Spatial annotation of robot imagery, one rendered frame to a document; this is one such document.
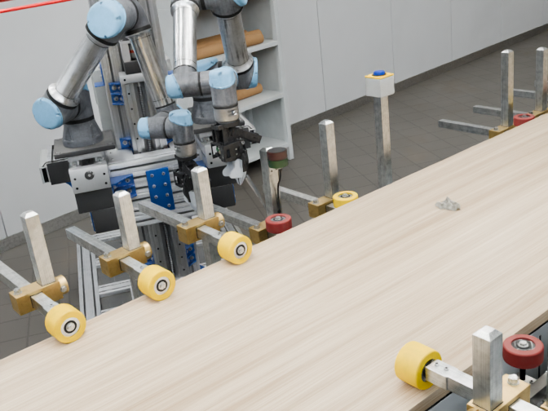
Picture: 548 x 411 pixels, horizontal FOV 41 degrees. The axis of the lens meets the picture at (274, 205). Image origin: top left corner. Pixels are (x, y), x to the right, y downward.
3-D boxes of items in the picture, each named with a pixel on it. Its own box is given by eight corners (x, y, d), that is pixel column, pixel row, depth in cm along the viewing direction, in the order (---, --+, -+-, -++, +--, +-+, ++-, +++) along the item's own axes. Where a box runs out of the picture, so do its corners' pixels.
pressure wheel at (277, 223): (263, 252, 230) (259, 218, 226) (283, 243, 234) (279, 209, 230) (280, 258, 224) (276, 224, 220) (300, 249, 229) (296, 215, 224)
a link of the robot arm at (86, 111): (99, 111, 281) (92, 76, 276) (81, 121, 269) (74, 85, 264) (72, 112, 284) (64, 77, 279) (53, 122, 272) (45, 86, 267)
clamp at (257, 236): (249, 241, 232) (248, 227, 230) (282, 227, 240) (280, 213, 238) (261, 246, 228) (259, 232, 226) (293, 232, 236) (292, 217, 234)
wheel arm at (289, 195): (262, 195, 269) (261, 183, 268) (270, 192, 271) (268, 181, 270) (347, 223, 237) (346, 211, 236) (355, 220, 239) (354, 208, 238)
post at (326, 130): (330, 254, 256) (318, 121, 238) (337, 250, 258) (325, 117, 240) (337, 257, 254) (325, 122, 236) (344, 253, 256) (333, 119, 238)
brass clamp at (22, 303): (12, 309, 187) (7, 291, 185) (61, 288, 194) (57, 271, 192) (21, 317, 182) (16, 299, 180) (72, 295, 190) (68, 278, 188)
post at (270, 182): (276, 286, 243) (258, 148, 225) (284, 282, 245) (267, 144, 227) (282, 289, 240) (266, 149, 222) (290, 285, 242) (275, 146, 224)
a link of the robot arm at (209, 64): (193, 92, 293) (188, 58, 288) (227, 88, 292) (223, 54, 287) (190, 99, 282) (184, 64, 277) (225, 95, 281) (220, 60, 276)
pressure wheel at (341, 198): (336, 232, 237) (333, 199, 233) (334, 223, 244) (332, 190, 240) (360, 230, 237) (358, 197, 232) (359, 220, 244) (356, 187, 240)
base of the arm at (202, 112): (188, 117, 296) (185, 93, 292) (225, 111, 299) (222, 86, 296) (195, 126, 283) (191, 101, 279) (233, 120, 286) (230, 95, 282)
